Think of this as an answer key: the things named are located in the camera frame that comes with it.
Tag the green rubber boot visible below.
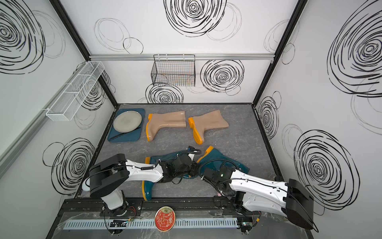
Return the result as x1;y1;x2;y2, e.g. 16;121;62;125
141;150;192;202
196;146;250;174

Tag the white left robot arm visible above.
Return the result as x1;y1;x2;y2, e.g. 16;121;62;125
82;146;202;210

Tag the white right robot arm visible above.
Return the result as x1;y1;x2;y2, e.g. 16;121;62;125
198;165;317;231

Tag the beige rubber boot left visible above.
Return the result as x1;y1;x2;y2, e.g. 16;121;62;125
146;111;186;142

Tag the beige rubber boot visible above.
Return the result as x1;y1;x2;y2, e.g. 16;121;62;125
146;111;186;142
188;110;229;145

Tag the beige rubber boot right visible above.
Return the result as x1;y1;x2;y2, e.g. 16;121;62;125
188;110;229;145

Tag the teal rectangular tray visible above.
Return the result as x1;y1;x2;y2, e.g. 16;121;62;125
107;108;145;142

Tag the grey round plate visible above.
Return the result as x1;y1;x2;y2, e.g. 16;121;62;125
113;111;142;133

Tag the white slotted cable duct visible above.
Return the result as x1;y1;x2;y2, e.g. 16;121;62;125
63;218;238;230

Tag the black wire basket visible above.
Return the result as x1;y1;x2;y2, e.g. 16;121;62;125
150;60;196;87

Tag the black mounting rail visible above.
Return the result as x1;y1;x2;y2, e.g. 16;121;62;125
59;195;302;217

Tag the grey wall rail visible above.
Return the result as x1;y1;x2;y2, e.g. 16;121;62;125
90;53;275;61

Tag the white wire shelf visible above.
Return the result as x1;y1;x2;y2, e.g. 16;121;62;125
46;61;105;121

